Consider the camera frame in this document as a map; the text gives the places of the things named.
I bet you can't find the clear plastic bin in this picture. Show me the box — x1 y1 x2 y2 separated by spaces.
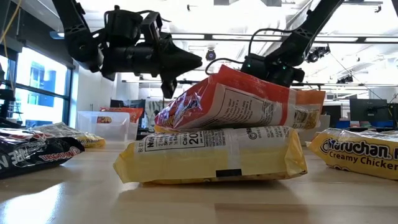
76 111 139 142

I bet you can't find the large window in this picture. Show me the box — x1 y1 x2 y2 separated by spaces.
0 46 71 128

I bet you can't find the overhead light bar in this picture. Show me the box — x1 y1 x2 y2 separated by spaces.
170 32 398 44

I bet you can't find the round black overhead camera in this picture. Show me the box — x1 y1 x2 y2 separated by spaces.
205 48 218 62

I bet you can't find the yellow Creamy Chicken ramen packet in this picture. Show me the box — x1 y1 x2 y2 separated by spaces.
113 126 308 185
32 121 106 149
307 127 398 181

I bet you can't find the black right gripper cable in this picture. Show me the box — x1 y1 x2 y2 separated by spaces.
205 27 299 76

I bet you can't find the yellow cable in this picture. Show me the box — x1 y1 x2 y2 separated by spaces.
0 0 22 94

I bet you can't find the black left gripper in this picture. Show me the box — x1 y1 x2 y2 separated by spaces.
100 30 203 100

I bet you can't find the black Fire Noodle packet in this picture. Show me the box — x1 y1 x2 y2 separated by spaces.
0 127 85 180

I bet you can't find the black-white patterned cloth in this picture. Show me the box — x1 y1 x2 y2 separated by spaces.
145 98 164 118

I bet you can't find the distant black frame stand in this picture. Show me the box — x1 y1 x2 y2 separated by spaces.
123 79 208 110
292 81 326 94

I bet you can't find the black ceiling camera rig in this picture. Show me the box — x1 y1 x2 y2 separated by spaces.
306 45 331 63
336 74 354 84

